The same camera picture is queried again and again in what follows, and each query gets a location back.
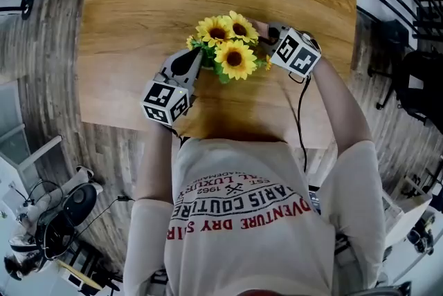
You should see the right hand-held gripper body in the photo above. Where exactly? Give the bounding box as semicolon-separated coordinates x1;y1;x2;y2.
270;24;322;77

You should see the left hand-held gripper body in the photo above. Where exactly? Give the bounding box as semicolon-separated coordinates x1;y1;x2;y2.
140;68;195;127

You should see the sunflower bouquet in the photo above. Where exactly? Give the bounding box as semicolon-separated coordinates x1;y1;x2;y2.
186;10;274;84

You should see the person's left forearm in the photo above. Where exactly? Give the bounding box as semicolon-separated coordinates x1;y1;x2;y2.
136;120;181;202

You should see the person's right forearm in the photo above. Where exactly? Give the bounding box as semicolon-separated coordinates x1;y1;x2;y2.
309;57;374;157

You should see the person's right hand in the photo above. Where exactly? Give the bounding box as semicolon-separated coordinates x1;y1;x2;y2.
301;30;322;53

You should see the black office chair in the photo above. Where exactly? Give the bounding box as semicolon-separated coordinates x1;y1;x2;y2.
368;48;443;126

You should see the white glass cabinet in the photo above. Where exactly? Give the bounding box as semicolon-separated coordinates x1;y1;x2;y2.
0;83;63;185

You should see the person's white printed shirt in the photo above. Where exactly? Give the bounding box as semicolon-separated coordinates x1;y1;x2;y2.
123;137;387;296

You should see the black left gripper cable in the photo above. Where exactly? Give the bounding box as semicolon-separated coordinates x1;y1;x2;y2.
171;127;195;150

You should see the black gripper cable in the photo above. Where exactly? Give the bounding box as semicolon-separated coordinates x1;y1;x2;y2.
171;127;195;150
289;73;312;174

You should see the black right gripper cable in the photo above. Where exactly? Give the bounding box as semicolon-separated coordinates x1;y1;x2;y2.
289;73;312;174

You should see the grey backpack strap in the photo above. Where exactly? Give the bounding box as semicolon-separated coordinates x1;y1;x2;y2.
334;234;357;268
150;266;169;296

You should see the white desk frame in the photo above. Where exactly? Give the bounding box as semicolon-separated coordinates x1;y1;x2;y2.
383;183;433;247

